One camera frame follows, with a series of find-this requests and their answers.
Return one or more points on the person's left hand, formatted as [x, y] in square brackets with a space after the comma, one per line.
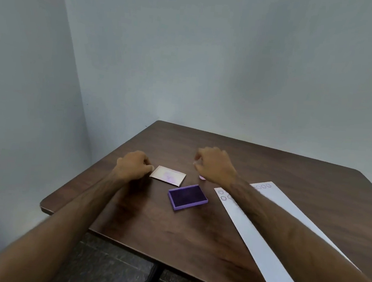
[131, 167]

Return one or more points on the person's right hand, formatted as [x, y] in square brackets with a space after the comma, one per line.
[218, 166]

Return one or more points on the person's left fingers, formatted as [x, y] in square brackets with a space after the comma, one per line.
[147, 165]

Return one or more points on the person's right fingers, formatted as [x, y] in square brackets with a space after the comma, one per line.
[200, 156]

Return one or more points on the pink stamp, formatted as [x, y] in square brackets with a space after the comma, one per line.
[202, 177]

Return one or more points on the person's right forearm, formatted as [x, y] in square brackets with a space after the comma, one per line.
[300, 250]

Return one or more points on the person's left forearm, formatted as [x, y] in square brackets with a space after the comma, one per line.
[51, 228]

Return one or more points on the cream ink pad lid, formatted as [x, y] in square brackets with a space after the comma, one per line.
[168, 176]

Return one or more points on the purple ink pad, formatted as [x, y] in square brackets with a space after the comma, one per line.
[187, 196]

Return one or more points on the white paper sheet with stamps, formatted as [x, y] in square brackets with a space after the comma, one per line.
[258, 249]

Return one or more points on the black table leg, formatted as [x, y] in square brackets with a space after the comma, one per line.
[156, 281]

